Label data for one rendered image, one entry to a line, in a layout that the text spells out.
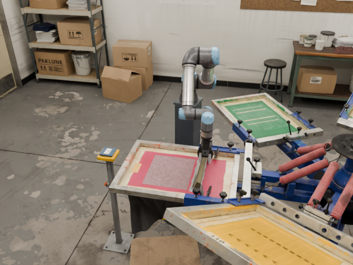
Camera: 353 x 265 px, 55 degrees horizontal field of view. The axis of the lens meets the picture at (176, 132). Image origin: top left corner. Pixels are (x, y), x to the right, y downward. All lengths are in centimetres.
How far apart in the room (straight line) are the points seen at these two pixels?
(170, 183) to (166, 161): 25
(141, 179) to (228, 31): 394
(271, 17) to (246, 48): 61
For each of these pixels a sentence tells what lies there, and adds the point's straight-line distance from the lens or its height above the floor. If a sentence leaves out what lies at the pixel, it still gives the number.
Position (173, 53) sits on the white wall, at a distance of 606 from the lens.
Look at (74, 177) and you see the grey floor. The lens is 401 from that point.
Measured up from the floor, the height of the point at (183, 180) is 96.
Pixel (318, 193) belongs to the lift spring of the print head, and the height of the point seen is 115.
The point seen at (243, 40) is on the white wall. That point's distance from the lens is 584.
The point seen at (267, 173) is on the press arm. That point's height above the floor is 104.
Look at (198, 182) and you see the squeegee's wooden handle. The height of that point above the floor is 106.
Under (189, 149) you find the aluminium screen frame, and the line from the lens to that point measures 254.
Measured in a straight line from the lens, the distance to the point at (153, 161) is 246.
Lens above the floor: 239
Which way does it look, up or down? 31 degrees down
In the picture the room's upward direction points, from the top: straight up
